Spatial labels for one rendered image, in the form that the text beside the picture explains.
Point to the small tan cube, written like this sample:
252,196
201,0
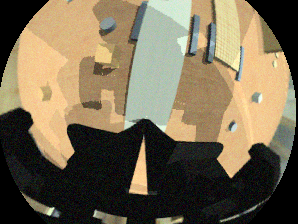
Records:
45,93
107,54

